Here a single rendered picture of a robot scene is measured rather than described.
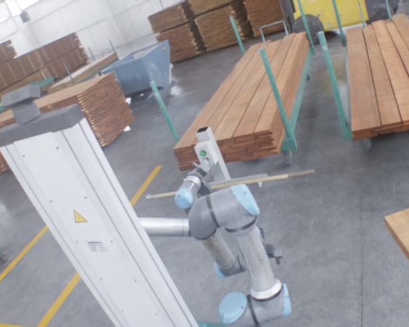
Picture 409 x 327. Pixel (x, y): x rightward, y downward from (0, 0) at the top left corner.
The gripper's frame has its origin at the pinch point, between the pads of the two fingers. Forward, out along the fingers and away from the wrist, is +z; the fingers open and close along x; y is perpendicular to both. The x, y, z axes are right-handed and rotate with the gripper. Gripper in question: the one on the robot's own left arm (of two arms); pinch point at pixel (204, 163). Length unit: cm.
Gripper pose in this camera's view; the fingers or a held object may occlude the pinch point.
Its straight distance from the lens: 188.6
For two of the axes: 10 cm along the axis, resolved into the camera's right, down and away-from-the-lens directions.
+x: -5.5, 6.0, 5.8
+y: -7.8, -6.2, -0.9
